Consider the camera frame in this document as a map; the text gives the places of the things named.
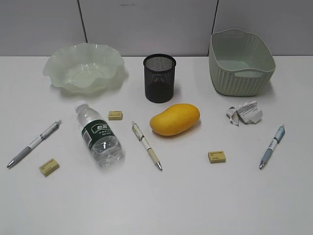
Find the yellow mango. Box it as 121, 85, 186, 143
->
150, 103, 200, 136

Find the clear water bottle green label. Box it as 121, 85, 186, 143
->
75, 101, 123, 167

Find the white waste paper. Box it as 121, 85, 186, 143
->
226, 101, 263, 126

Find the blue and white pen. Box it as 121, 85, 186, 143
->
259, 125, 286, 170

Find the beige and white pen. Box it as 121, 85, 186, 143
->
132, 121, 163, 171

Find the yellow eraser near bottle cap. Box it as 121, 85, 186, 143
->
108, 111, 123, 120

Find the black mesh pen holder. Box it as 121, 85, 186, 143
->
143, 54, 177, 103

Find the yellow eraser right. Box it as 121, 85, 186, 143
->
208, 151, 226, 164

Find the translucent green wavy plate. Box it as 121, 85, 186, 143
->
43, 43, 128, 94

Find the pale green woven basket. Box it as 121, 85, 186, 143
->
209, 28, 276, 96

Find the grey and white pen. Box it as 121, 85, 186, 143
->
7, 119, 62, 168

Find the yellow eraser front left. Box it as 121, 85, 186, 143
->
39, 158, 60, 177

